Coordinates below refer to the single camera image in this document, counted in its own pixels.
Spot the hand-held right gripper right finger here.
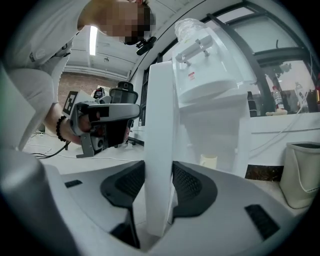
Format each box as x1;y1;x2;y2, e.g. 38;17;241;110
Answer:
154;161;311;256

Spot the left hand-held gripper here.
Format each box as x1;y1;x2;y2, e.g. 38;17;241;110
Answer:
62;90;141;159

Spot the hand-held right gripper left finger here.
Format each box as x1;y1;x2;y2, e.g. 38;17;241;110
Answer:
41;160;146;256

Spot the white panel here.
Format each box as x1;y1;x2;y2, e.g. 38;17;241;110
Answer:
144;61;181;237

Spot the white water dispenser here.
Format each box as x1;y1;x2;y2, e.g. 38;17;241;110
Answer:
171;24;259;179

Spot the person's left forearm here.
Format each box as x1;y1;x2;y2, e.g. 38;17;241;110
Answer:
43;101;68;143

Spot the large clear water bottle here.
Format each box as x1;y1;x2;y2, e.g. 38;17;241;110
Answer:
174;17;214;44

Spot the person's left hand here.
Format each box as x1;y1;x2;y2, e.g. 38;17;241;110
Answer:
65;113;101;145

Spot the black office chair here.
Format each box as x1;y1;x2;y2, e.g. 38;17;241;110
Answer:
109;80;140;146

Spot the cream cup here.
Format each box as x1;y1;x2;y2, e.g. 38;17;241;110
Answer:
199;153;219;169

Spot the white window ledge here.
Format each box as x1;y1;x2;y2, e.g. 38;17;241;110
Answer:
249;111;320;167

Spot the ceiling light strip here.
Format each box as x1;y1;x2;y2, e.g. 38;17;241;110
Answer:
89;24;99;57

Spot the white trash bin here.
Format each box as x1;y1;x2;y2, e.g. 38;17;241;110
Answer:
279;141;320;210

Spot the person's head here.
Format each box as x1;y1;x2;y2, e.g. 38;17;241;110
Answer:
77;0;157;46

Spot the person's white t-shirt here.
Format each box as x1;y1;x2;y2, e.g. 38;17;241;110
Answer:
2;0;101;151

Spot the slim clear plastic bottle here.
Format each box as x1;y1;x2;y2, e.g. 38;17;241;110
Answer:
294;81;310;106

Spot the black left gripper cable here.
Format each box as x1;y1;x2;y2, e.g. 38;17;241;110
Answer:
26;141;70;159

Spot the black bead bracelet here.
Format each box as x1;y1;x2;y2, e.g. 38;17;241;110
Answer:
55;114;68;142

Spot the black head camera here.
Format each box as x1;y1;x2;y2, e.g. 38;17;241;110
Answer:
135;36;158;57

